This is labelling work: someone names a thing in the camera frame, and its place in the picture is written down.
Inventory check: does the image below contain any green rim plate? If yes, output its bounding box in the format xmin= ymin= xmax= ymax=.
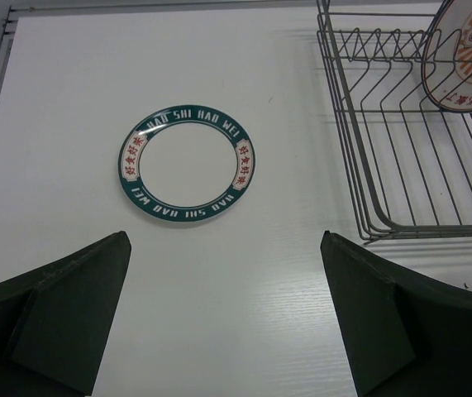
xmin=117 ymin=104 xmax=255 ymax=222

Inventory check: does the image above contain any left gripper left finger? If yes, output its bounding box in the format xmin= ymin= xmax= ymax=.
xmin=0 ymin=231 xmax=131 ymax=396

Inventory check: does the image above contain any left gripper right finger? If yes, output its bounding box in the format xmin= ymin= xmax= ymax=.
xmin=321 ymin=232 xmax=472 ymax=396

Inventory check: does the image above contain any wire dish rack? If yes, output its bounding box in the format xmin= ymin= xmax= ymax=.
xmin=317 ymin=1 xmax=472 ymax=244

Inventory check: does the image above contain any orange sunburst plate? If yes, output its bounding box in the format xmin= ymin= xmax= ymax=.
xmin=421 ymin=0 xmax=472 ymax=113

